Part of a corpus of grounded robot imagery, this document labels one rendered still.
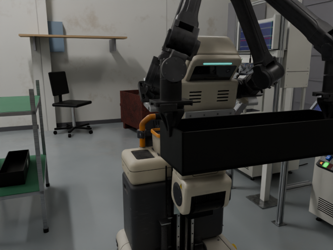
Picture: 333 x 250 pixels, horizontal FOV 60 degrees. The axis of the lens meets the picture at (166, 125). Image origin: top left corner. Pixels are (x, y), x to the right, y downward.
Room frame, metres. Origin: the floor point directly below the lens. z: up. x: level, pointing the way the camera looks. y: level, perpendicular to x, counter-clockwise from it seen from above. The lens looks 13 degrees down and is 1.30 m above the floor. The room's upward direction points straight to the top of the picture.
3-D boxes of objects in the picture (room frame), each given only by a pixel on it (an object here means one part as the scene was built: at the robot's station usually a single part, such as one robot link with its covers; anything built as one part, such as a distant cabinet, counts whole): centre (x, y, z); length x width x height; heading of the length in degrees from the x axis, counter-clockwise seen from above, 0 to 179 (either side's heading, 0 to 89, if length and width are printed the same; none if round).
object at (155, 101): (0.76, -0.01, 1.21); 0.10 x 0.07 x 0.07; 110
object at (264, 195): (2.48, -0.92, 0.39); 0.24 x 0.24 x 0.78; 21
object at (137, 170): (1.48, -0.05, 0.59); 0.55 x 0.34 x 0.83; 110
